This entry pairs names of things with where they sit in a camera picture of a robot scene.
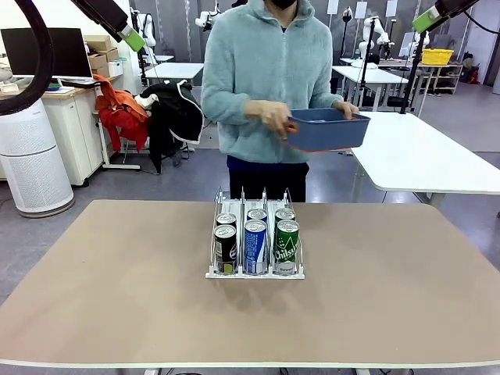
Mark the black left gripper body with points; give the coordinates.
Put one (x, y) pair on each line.
(103, 13)

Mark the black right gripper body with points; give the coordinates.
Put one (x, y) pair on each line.
(453, 6)

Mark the blue plastic basket orange trim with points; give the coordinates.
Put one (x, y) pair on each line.
(328, 134)

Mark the person's left forearm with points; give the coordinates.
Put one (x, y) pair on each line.
(334, 97)

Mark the person's right forearm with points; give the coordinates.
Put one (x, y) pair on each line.
(222, 109)

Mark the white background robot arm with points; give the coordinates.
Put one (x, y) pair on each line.
(147, 29)
(416, 47)
(369, 29)
(205, 19)

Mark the person's left hand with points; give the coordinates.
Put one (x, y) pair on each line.
(347, 108)

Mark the person's right hand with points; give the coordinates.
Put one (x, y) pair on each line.
(269, 115)

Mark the brown cardboard box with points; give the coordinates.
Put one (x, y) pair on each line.
(102, 72)
(97, 42)
(111, 54)
(97, 61)

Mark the small white box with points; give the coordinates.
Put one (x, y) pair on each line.
(116, 68)

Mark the yellow plastic crate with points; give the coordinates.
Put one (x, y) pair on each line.
(437, 57)

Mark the white background table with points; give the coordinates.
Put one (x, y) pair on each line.
(172, 71)
(371, 76)

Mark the wooden shelf table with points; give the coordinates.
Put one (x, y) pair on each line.
(445, 69)

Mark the black tripod stand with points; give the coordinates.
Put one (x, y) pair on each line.
(413, 74)

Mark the black computer monitor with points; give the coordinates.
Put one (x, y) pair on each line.
(43, 51)

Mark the red fire extinguisher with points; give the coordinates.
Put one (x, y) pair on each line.
(472, 75)

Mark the orange jacket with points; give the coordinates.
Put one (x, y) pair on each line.
(121, 113)

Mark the black studio light stand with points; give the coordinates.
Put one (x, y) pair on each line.
(347, 15)

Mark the black jacket white trim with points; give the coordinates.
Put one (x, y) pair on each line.
(172, 121)

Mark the white desk cabinet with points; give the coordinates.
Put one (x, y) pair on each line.
(74, 133)

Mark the person in mint fleece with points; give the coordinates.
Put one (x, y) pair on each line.
(265, 58)

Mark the large white table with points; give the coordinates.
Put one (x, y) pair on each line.
(422, 156)

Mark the black face mask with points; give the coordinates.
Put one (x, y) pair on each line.
(284, 3)

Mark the white cylindrical air purifier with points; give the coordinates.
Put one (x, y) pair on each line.
(31, 164)

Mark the black Pepsi can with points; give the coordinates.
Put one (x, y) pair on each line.
(226, 218)
(224, 250)

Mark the blue Pocari Sweat can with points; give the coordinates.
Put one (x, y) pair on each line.
(254, 250)
(257, 214)

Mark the green Chilsung cider can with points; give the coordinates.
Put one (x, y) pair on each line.
(286, 250)
(285, 213)

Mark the white metal chair frame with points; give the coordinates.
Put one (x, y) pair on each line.
(117, 167)

